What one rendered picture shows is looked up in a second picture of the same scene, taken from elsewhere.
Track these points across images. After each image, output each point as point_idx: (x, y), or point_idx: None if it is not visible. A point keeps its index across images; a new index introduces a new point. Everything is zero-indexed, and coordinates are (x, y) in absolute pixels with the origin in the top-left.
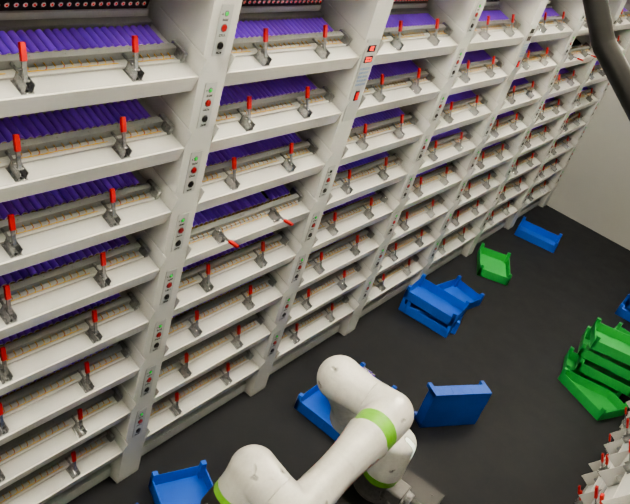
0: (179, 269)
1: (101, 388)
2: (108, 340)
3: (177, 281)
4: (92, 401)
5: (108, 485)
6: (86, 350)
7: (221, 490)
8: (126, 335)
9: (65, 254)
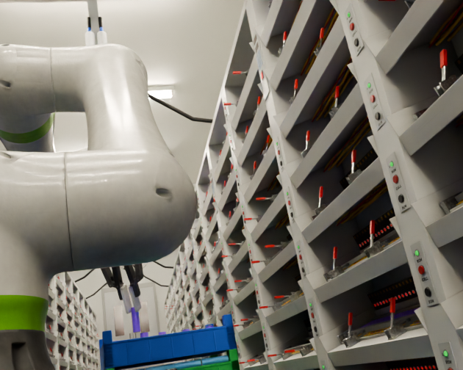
0: (375, 73)
1: (373, 256)
2: (354, 182)
3: (381, 91)
4: None
5: None
6: (343, 192)
7: None
8: (371, 179)
9: (309, 95)
